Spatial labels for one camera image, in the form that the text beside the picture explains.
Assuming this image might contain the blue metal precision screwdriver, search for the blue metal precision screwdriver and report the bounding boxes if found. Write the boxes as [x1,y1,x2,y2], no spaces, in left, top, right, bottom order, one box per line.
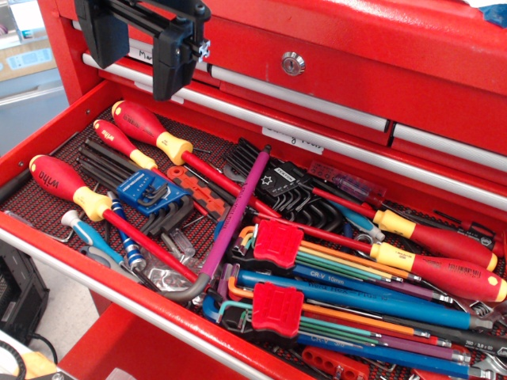
[107,191,147,271]

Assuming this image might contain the right upper red screwdriver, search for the right upper red screwdriver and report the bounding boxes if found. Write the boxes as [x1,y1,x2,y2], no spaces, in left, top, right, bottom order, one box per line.
[310,186,498,272]

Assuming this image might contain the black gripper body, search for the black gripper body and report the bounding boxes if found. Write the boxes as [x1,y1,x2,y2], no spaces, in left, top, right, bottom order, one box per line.
[106,1,212,63]

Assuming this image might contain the red orange key holder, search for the red orange key holder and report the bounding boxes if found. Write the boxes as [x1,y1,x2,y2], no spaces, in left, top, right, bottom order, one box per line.
[166,165,229,222]

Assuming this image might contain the large red yellow screwdriver back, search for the large red yellow screwdriver back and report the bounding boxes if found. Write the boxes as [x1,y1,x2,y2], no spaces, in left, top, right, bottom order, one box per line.
[111,100,282,219]

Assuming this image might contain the lower red holder colour keys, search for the lower red holder colour keys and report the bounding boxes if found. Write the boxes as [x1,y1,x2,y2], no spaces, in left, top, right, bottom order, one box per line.
[213,283,444,352]

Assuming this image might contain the right lower red screwdriver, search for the right lower red screwdriver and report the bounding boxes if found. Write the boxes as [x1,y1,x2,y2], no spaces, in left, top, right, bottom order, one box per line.
[253,216,506,302]

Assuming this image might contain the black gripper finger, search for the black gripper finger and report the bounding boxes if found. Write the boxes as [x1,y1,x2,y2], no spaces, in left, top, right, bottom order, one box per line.
[153,29,195,101]
[74,0,130,68]

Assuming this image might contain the blue 3/8 Allen key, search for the blue 3/8 Allen key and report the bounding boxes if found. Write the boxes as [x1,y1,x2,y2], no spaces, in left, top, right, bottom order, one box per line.
[203,293,494,379]

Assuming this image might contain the red tool chest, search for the red tool chest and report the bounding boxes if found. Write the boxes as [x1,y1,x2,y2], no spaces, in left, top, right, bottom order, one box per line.
[1,1,506,379]

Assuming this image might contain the red holder colour keys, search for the red holder colour keys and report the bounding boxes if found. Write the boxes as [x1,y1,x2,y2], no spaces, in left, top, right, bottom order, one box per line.
[213,283,444,352]
[227,221,421,283]

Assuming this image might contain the large red yellow screwdriver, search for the large red yellow screwdriver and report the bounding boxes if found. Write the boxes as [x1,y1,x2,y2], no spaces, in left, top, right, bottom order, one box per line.
[29,154,197,283]
[111,100,282,219]

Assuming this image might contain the large red yellow screwdriver front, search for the large red yellow screwdriver front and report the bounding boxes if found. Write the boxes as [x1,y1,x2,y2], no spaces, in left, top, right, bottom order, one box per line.
[29,154,197,283]

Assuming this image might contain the blue hex key holder set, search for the blue hex key holder set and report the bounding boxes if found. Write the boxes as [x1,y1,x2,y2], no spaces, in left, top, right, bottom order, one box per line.
[78,139,194,237]

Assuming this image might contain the upper red holder colour keys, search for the upper red holder colour keys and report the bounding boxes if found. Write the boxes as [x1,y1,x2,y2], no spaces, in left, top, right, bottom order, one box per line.
[227,221,421,283]

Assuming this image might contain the blue white handled screwdriver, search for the blue white handled screwdriver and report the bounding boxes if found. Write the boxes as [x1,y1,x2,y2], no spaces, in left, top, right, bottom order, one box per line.
[61,210,124,266]

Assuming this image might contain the black box on floor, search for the black box on floor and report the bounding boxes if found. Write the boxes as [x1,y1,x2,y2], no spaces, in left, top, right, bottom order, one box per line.
[1,241,49,345]

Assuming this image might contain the blue 10mm Allen key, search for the blue 10mm Allen key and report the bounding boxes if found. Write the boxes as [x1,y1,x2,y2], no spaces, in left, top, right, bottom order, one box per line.
[234,270,494,330]

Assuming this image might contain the violet long Allen key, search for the violet long Allen key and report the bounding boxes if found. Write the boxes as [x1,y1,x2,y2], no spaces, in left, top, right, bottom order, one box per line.
[161,145,271,303]

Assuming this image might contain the black torx key set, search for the black torx key set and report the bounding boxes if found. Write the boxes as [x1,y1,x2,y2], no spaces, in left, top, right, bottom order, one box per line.
[223,137,344,234]

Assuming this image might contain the chrome chest lock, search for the chrome chest lock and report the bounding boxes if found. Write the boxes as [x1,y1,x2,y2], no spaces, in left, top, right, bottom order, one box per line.
[281,51,306,76]

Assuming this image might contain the small red yellow screwdriver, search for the small red yellow screwdriver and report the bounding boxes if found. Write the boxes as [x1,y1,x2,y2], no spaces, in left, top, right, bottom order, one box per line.
[93,119,173,184]

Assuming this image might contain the clear handle small screwdriver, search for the clear handle small screwdriver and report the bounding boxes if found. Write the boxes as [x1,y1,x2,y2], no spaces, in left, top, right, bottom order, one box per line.
[307,161,386,201]

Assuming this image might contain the red bit holder block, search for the red bit holder block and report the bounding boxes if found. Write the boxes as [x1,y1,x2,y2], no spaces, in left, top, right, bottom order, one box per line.
[302,346,370,379]

